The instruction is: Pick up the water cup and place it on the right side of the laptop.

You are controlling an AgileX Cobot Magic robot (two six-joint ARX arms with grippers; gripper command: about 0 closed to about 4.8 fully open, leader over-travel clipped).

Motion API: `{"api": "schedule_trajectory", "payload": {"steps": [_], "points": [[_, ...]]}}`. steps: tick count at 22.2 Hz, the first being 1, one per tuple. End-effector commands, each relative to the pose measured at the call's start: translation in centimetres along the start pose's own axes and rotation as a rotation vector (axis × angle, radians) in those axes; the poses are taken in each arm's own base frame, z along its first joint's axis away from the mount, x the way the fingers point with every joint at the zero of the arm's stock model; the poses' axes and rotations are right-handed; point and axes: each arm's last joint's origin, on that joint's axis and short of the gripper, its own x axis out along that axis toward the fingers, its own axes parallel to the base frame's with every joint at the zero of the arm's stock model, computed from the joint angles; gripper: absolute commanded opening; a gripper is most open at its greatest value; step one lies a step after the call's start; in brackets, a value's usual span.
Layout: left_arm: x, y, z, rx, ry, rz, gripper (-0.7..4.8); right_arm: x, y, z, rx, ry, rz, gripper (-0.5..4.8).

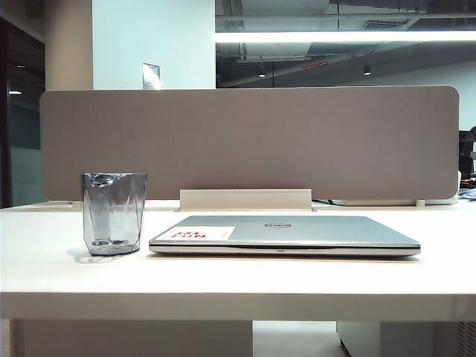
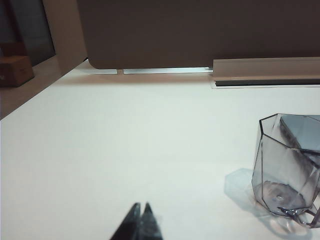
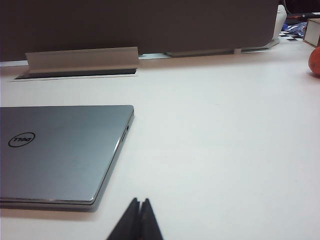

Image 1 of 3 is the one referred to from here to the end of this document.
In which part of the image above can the transparent grey faceted water cup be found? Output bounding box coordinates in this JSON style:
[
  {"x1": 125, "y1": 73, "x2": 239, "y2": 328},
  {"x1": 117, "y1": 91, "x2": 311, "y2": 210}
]
[{"x1": 82, "y1": 172, "x2": 147, "y2": 257}]

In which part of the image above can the silver Dell laptop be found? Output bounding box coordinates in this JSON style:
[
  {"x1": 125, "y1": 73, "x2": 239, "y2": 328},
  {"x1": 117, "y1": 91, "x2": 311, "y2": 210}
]
[{"x1": 148, "y1": 214, "x2": 422, "y2": 258}]

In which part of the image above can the grey-brown desk partition screen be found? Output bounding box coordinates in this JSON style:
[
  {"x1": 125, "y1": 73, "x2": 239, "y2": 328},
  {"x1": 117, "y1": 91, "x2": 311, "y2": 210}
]
[{"x1": 39, "y1": 86, "x2": 461, "y2": 202}]

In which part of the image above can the white sticker with red letters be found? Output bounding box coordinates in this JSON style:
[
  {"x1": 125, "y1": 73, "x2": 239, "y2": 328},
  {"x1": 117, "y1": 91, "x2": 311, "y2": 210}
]
[{"x1": 167, "y1": 225, "x2": 236, "y2": 242}]

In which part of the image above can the long white ceiling light strip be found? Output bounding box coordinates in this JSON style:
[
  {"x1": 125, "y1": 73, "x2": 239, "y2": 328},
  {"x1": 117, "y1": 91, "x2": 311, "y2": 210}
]
[{"x1": 214, "y1": 30, "x2": 476, "y2": 44}]

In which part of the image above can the white desk support panel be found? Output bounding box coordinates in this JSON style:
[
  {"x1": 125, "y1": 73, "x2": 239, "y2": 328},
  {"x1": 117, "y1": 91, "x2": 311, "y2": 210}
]
[{"x1": 10, "y1": 320, "x2": 254, "y2": 357}]

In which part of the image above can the ceiling air vent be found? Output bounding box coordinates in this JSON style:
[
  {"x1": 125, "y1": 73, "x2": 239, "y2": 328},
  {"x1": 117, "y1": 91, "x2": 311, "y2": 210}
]
[{"x1": 363, "y1": 19, "x2": 411, "y2": 31}]

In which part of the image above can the white under-desk cabinet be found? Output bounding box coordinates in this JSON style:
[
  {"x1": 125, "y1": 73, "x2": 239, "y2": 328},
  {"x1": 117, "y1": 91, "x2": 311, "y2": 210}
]
[{"x1": 336, "y1": 320, "x2": 476, "y2": 357}]

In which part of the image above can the white cable slot flap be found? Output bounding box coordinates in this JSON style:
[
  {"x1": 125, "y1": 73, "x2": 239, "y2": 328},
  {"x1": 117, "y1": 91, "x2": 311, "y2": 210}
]
[{"x1": 178, "y1": 188, "x2": 312, "y2": 211}]

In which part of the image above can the framed wall sign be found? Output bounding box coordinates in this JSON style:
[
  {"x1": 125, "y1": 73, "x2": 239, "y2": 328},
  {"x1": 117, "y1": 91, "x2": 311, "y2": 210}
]
[{"x1": 141, "y1": 62, "x2": 161, "y2": 91}]

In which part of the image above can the white partition base rail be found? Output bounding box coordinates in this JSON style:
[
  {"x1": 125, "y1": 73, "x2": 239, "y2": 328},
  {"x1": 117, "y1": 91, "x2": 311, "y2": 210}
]
[{"x1": 329, "y1": 196, "x2": 460, "y2": 207}]

